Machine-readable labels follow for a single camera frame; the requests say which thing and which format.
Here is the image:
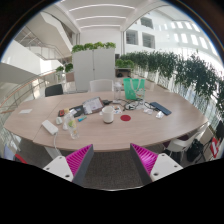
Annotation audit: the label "black backpack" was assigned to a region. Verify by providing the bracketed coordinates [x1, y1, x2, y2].
[186, 138, 204, 163]

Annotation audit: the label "white chair with dark seat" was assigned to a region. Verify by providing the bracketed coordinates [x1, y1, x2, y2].
[165, 123, 209, 164]

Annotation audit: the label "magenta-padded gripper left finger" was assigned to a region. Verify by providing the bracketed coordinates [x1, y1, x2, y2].
[42, 143, 95, 187]

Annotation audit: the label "brown planter with green plants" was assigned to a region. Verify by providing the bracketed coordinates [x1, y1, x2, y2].
[54, 62, 75, 83]

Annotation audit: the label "green plants atop cabinet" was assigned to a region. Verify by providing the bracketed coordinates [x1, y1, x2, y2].
[71, 41, 117, 54]

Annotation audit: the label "white power cable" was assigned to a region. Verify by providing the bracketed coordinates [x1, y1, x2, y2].
[52, 132, 60, 150]

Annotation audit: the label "black chair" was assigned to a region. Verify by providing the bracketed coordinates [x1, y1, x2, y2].
[44, 83, 64, 98]

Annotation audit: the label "white power strip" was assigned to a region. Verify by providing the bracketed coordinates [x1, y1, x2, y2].
[41, 119, 60, 136]

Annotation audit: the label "dark blue keyboard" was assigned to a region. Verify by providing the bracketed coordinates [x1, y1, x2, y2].
[149, 101, 173, 117]

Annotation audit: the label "white paper sheet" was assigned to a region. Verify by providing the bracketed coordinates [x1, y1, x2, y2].
[18, 108, 34, 115]

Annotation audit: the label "green hedge of plants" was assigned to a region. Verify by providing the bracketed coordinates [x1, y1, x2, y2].
[114, 50, 224, 118]

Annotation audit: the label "green tote bag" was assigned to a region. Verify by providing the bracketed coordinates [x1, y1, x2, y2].
[122, 77, 146, 101]

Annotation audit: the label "white cabinet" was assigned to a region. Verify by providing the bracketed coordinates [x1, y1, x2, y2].
[72, 47, 117, 93]

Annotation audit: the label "clear bottle with lime label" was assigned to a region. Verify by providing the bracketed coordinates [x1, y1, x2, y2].
[67, 112, 81, 140]

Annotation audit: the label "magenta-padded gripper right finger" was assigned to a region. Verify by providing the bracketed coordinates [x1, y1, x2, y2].
[129, 142, 184, 186]

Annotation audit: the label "clear plastic bottle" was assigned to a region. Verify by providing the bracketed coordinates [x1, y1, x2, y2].
[113, 80, 123, 102]

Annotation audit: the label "black notebook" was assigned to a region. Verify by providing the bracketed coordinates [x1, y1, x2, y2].
[69, 105, 84, 118]

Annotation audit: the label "tablet with printed sheet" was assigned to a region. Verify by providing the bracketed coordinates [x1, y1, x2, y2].
[81, 96, 105, 115]

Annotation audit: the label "black cables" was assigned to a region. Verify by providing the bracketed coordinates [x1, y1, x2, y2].
[119, 98, 158, 112]

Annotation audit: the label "white cup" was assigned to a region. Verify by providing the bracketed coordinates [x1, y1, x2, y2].
[101, 105, 115, 125]

